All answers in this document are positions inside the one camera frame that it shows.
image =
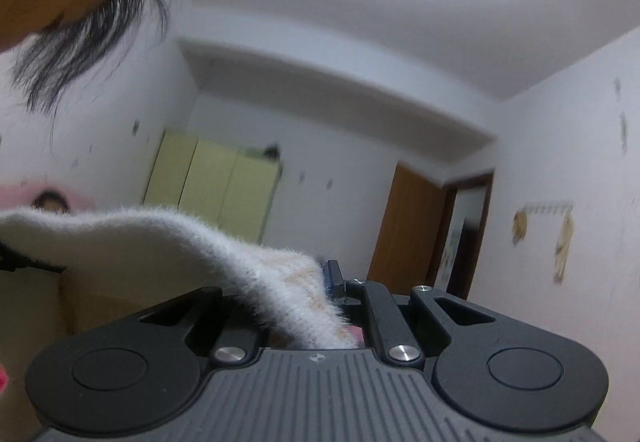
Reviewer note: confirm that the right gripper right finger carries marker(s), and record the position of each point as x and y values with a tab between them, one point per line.
401	330

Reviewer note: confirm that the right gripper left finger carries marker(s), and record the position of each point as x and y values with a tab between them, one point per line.
213	326

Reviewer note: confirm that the beige houndstooth knit jacket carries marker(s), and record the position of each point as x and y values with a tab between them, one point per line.
147	255

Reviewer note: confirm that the brown wooden door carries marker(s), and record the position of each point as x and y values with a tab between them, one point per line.
408	231

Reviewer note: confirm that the yellow green wardrobe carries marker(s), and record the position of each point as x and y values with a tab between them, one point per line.
230	189

